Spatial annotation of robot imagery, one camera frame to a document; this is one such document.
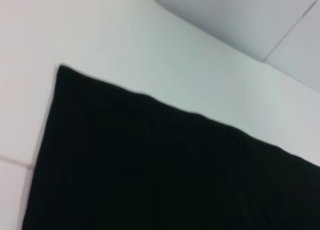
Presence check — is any black t-shirt with white print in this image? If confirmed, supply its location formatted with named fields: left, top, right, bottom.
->
left=21, top=63, right=320, bottom=230

